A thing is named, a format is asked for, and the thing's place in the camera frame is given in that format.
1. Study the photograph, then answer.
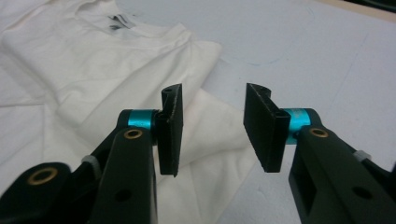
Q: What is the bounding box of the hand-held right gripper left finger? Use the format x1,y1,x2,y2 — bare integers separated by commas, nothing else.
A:
90,82,185,224

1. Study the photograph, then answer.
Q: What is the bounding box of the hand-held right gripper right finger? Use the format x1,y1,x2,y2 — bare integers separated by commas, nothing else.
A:
243,82,396,224

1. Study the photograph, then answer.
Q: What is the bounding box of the white t-shirt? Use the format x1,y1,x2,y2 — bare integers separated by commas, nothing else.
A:
0,0,260,224

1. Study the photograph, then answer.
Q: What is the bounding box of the light blue foam mat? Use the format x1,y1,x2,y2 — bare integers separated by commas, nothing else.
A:
114,0,396,224

